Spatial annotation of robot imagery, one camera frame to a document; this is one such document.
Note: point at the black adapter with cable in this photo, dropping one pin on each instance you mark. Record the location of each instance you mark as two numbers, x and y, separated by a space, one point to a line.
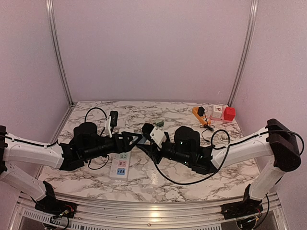
207 128

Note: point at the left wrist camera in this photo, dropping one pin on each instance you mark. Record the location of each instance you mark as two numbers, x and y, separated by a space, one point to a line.
111 122

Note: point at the white travel adapter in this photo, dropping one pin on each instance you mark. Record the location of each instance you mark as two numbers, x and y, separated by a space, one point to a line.
217 112

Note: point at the left aluminium frame post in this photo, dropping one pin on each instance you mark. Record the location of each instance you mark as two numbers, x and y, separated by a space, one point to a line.
56 47

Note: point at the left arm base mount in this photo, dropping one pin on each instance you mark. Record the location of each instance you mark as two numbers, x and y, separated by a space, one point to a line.
50 204

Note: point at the orange power strip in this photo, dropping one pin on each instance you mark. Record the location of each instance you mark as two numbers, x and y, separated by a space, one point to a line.
199 113

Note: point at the white pastel power strip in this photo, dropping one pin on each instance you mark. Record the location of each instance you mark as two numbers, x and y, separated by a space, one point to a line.
120 164

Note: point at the right aluminium frame post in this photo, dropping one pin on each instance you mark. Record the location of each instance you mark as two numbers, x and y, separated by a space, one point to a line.
245 51

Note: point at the green plug adapter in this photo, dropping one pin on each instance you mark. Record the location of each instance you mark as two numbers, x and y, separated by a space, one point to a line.
159 123

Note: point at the pink triangular power strip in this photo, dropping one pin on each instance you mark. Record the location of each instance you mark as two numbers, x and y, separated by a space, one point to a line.
220 119

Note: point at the aluminium frame post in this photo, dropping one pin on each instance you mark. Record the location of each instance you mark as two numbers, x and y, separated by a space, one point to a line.
245 51
56 47

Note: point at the front aluminium rail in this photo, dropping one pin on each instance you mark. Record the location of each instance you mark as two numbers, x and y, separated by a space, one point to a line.
98 214

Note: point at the light blue plug adapter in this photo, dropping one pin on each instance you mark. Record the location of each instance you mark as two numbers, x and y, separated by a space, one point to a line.
143 140

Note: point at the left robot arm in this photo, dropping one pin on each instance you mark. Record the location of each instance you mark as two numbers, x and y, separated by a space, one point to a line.
85 145

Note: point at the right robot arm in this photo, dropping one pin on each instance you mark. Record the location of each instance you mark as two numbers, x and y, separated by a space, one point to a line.
275 141

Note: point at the red cube socket adapter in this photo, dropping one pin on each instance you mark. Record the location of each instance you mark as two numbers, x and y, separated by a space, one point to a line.
229 114

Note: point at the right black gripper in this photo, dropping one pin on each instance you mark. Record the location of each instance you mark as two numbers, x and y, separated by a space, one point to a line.
151 151

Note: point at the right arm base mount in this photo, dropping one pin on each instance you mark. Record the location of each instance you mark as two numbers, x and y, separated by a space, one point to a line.
242 208

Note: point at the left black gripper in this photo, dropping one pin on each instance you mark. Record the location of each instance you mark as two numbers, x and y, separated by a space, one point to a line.
125 146

